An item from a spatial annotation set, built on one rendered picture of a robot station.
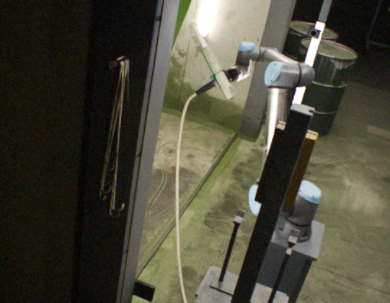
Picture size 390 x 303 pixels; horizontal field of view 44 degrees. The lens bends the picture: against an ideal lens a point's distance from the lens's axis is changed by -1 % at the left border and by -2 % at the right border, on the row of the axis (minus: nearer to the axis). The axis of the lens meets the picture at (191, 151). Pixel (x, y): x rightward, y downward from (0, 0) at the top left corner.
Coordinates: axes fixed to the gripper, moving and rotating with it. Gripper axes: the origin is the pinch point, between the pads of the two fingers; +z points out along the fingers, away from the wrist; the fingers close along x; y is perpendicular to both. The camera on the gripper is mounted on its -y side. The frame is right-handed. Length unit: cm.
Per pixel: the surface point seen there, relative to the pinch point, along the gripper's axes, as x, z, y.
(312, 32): 5, -93, -24
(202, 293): -74, 98, -19
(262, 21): 38, -166, 40
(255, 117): -35, -170, 91
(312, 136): -33, 98, -86
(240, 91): -7, -165, 91
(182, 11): 43.4, -7.8, 5.2
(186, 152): -35, -97, 124
